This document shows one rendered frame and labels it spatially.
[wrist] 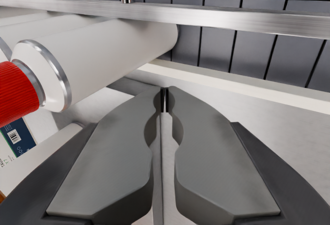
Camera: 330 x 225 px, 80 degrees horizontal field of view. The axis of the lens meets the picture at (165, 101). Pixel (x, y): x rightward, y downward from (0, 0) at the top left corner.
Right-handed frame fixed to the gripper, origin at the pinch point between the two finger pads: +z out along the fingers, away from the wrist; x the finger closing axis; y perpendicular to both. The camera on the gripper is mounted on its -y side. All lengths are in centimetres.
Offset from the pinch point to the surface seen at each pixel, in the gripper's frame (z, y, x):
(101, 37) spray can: 4.8, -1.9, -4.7
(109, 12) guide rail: 8.6, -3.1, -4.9
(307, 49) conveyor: 7.6, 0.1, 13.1
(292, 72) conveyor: 7.9, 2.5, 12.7
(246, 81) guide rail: 7.2, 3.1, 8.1
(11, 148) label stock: 28, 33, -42
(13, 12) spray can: 22.0, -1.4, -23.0
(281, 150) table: 11.0, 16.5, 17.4
